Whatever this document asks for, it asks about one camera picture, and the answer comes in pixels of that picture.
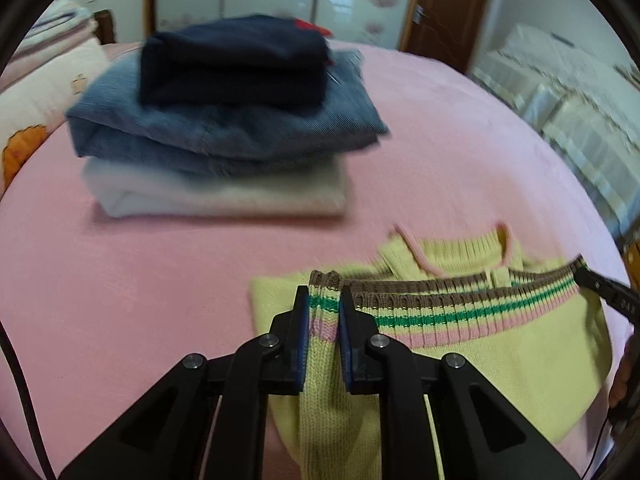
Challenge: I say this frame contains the wooden headboard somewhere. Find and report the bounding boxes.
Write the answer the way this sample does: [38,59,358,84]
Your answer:
[92,9,116,45]

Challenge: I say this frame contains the yellow striped knit cardigan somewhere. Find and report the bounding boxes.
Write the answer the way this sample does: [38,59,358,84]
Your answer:
[249,220,613,480]

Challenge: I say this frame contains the folded blue denim jeans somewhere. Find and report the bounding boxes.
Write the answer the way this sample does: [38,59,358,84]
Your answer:
[66,49,391,177]

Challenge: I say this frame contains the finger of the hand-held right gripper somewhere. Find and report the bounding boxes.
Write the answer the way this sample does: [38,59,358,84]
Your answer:
[574,267,640,323]

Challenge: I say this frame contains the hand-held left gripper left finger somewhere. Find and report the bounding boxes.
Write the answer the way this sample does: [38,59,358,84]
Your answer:
[59,285,311,480]

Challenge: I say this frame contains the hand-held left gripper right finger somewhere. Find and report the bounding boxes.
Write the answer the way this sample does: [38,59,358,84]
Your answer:
[339,294,583,480]

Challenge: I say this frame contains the cream pillow with orange print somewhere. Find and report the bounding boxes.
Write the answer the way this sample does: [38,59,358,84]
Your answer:
[0,37,111,196]

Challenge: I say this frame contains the folded red garment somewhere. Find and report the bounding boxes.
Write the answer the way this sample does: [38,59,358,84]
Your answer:
[294,19,335,66]

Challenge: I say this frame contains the folded navy garment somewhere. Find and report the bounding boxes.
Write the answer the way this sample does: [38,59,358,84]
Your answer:
[137,16,333,108]

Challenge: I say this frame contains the pink bed blanket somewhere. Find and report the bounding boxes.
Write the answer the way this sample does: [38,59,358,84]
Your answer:
[0,42,633,480]

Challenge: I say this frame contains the wooden drawer cabinet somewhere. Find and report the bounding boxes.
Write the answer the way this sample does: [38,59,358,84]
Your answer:
[622,237,640,281]

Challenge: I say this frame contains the folded floral blanket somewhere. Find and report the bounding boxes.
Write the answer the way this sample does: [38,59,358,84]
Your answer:
[22,0,98,53]

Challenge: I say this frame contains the folded pale pink garment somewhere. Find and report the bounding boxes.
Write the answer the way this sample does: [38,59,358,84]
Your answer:
[82,157,348,218]

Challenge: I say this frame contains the brown wooden door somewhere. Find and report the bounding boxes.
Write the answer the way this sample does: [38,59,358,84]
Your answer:
[400,0,496,73]

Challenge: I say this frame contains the black cable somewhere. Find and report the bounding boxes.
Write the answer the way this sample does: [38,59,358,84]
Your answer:
[0,320,56,480]

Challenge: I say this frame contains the person's right hand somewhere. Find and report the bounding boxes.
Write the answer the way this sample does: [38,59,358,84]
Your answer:
[607,334,637,408]

